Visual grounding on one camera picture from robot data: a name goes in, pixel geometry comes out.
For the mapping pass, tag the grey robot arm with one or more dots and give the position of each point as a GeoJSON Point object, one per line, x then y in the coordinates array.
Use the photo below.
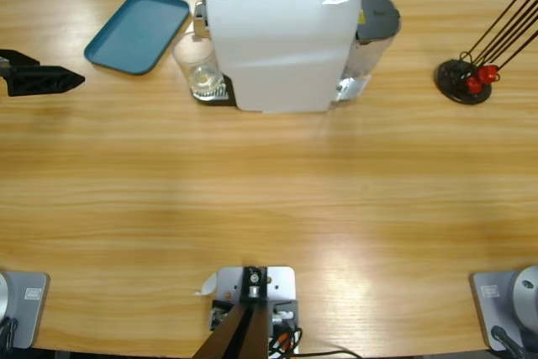
{"type": "Point", "coordinates": [23, 308]}
{"type": "Point", "coordinates": [513, 300]}

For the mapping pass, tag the white capsule coffee machine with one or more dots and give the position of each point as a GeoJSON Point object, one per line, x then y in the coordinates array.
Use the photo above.
{"type": "Point", "coordinates": [273, 48]}

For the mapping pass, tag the white tape tab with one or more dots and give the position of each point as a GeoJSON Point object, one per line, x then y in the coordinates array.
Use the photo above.
{"type": "Point", "coordinates": [208, 285]}

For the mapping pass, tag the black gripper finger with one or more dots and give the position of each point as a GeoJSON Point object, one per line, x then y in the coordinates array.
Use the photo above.
{"type": "Point", "coordinates": [42, 80]}
{"type": "Point", "coordinates": [17, 58]}

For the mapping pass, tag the black capsule holder with rods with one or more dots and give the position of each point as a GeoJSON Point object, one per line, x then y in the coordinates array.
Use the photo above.
{"type": "Point", "coordinates": [456, 77]}

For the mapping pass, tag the metal drip tray grate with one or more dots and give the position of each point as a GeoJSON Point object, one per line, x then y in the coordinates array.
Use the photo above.
{"type": "Point", "coordinates": [220, 99]}

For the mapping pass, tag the dark camera post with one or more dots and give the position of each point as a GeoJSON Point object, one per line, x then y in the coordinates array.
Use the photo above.
{"type": "Point", "coordinates": [244, 334]}

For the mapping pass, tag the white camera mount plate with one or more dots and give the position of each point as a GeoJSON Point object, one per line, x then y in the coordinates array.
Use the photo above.
{"type": "Point", "coordinates": [281, 287]}

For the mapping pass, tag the blue plastic tray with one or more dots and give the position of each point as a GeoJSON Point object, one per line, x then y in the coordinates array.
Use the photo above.
{"type": "Point", "coordinates": [138, 33]}

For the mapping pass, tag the clear glass cup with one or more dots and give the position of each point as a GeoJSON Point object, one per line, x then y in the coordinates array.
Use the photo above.
{"type": "Point", "coordinates": [197, 60]}

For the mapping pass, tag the red coffee capsule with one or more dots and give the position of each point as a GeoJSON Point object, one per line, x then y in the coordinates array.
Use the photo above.
{"type": "Point", "coordinates": [474, 86]}
{"type": "Point", "coordinates": [488, 74]}

